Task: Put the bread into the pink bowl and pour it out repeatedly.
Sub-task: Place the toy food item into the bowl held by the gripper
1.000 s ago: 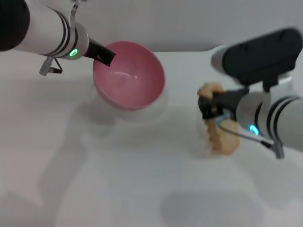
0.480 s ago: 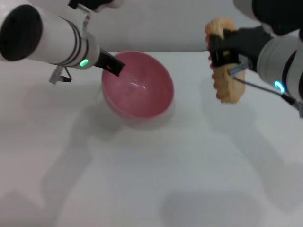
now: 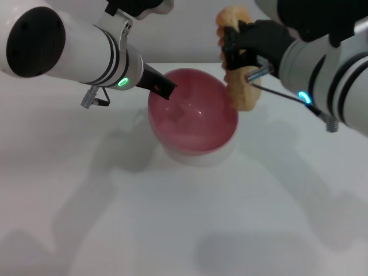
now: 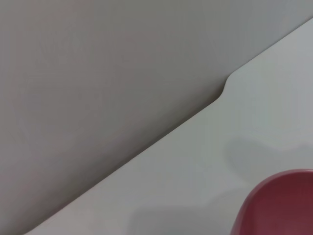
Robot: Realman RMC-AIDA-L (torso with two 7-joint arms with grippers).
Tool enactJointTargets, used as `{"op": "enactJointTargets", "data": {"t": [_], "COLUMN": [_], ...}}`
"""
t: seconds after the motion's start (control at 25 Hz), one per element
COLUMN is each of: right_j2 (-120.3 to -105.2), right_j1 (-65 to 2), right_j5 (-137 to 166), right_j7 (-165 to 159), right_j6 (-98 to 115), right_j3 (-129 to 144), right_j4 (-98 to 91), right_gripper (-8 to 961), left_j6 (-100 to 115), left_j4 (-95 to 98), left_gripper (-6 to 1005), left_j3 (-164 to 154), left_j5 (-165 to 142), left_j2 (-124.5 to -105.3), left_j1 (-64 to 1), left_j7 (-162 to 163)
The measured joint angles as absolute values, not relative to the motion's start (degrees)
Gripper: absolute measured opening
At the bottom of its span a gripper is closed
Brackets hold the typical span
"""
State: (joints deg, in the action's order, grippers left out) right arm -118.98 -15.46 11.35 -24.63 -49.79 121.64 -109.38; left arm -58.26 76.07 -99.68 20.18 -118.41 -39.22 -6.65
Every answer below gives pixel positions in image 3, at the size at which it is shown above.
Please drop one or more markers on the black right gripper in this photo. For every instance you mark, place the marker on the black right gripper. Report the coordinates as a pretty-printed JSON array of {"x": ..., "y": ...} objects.
[{"x": 263, "y": 37}]

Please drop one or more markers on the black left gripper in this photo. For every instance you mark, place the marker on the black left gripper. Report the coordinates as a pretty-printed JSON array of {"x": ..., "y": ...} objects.
[{"x": 148, "y": 79}]

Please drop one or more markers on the orange ridged bread loaf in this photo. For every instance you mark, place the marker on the orange ridged bread loaf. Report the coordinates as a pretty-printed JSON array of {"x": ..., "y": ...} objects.
[{"x": 243, "y": 83}]

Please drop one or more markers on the pink plastic bowl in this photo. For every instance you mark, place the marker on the pink plastic bowl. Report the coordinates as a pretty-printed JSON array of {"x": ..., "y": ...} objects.
[{"x": 195, "y": 115}]

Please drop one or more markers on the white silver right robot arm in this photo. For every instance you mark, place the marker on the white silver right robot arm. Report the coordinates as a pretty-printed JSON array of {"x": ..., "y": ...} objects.
[{"x": 330, "y": 66}]

